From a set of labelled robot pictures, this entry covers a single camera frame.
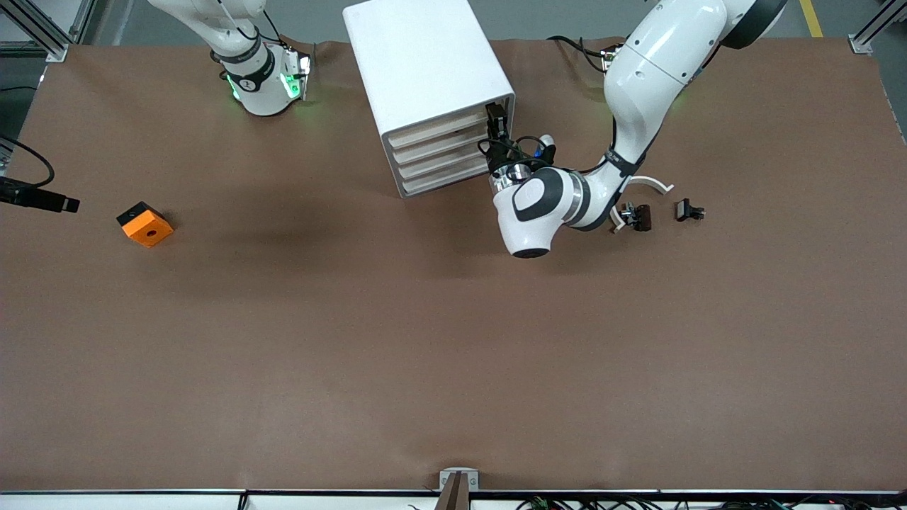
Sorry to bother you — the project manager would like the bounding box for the black arm base cable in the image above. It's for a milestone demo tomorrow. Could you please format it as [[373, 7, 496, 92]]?
[[547, 35, 612, 75]]

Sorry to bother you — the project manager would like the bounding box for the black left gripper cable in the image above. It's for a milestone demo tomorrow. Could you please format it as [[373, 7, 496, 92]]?
[[477, 135, 543, 178]]

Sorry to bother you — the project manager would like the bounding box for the small metal table bracket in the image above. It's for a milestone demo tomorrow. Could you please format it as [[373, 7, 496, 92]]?
[[439, 468, 480, 492]]

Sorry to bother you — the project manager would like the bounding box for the orange black box with hole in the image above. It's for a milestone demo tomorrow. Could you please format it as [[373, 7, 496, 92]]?
[[116, 201, 174, 249]]

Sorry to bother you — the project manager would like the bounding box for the dark brown contact block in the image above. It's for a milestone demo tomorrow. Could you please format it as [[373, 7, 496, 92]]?
[[619, 203, 653, 232]]

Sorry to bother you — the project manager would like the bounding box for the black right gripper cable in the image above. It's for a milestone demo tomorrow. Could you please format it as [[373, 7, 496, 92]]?
[[0, 135, 55, 188]]

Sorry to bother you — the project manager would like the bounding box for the white curved plastic arc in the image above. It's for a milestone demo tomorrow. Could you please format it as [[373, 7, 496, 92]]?
[[611, 176, 675, 234]]

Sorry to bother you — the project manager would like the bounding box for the aluminium frame profile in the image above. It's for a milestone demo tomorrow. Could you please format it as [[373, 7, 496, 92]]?
[[848, 0, 907, 56], [0, 0, 96, 63]]

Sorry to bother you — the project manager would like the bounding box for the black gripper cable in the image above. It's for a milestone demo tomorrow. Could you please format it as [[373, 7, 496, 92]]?
[[477, 135, 543, 178], [0, 135, 55, 188]]

